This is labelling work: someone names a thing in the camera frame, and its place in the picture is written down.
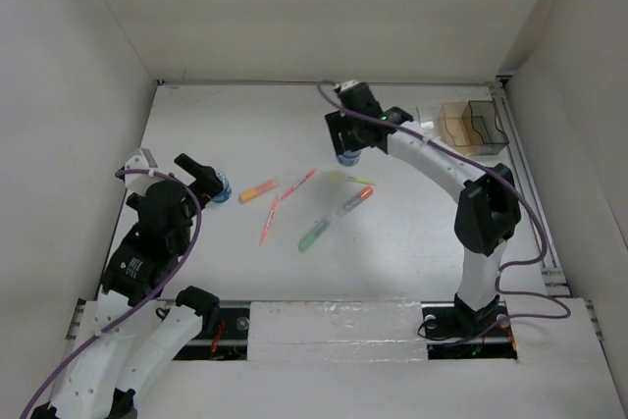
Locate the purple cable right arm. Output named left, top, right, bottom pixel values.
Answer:
left=316, top=83, right=571, bottom=346

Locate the white foam front board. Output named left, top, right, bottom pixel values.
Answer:
left=247, top=300, right=428, bottom=364

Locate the amber plastic container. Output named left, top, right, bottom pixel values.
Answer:
left=440, top=102, right=484, bottom=157

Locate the clear plastic container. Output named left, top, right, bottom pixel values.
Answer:
left=414, top=103, right=445, bottom=143

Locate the grey marker orange cap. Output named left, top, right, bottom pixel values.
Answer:
left=337, top=185, right=374, bottom=217

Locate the orange highlighter marker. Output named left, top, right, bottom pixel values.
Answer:
left=238, top=179, right=279, bottom=204

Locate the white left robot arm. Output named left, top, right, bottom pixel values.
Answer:
left=21, top=148, right=230, bottom=418

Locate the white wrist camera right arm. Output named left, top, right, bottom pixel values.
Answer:
left=334, top=79, right=360, bottom=94

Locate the orange thin pen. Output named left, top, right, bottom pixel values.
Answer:
left=259, top=196, right=281, bottom=246

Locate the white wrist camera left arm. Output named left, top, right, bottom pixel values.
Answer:
left=122, top=148, right=159, bottom=196

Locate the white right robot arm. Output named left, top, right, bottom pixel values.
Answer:
left=325, top=80, right=521, bottom=338

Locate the red thin pen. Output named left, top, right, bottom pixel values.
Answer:
left=280, top=168, right=318, bottom=201

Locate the green highlighter marker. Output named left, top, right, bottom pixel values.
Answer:
left=297, top=216, right=333, bottom=252

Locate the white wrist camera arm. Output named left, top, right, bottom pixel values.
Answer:
left=334, top=79, right=360, bottom=94
left=122, top=148, right=159, bottom=196

